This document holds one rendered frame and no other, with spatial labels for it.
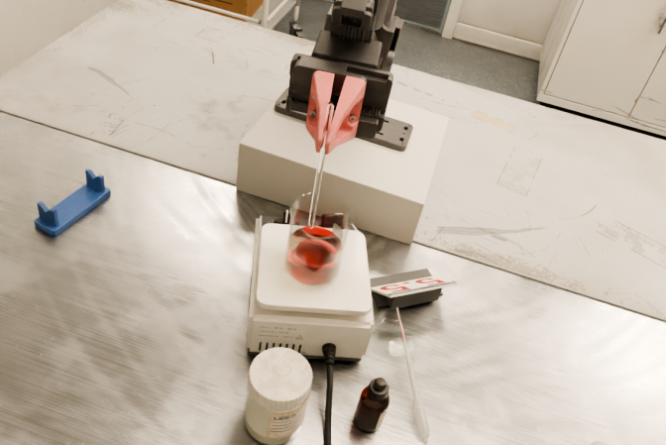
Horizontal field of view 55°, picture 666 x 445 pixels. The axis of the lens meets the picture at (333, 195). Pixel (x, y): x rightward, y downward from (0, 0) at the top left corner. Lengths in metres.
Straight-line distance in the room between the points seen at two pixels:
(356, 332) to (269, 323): 0.09
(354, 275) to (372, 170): 0.21
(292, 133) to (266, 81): 0.27
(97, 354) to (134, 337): 0.04
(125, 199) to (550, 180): 0.65
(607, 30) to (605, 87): 0.27
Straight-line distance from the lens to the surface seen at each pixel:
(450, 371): 0.75
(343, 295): 0.67
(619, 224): 1.06
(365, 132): 0.66
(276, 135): 0.88
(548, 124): 1.24
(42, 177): 0.94
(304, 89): 0.66
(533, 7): 3.61
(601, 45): 3.06
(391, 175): 0.86
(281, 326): 0.67
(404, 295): 0.77
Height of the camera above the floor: 1.48
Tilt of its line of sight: 40 degrees down
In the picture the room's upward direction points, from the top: 11 degrees clockwise
